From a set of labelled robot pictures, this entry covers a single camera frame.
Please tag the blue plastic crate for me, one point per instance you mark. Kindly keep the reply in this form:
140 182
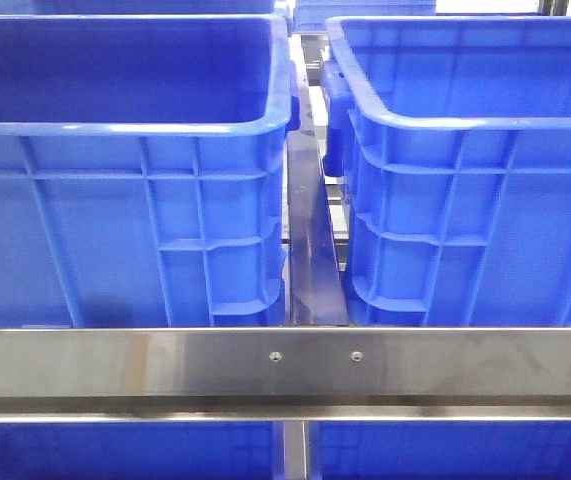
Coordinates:
141 166
454 135

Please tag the lower left blue crate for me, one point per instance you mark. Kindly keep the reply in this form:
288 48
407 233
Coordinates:
218 450

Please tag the left rail screw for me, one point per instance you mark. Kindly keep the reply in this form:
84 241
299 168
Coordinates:
275 357

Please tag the stainless steel rack rail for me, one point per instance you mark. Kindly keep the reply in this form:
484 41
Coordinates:
226 374

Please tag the steel divider bar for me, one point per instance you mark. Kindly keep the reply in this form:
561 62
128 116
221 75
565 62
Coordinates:
316 294

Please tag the rear right blue crate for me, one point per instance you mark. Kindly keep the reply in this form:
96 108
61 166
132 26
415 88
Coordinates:
310 16

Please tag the steel vertical rack post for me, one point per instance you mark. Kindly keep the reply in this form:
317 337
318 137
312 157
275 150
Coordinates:
296 450

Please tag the rear left blue crate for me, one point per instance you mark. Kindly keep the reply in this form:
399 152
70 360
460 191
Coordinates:
188 7

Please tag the left blue plastic crate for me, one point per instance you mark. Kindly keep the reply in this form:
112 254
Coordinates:
141 166

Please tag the right blue plastic crate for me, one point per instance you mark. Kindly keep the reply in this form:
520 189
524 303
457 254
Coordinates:
454 135

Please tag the lower right blue crate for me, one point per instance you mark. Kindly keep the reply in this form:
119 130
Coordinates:
442 450

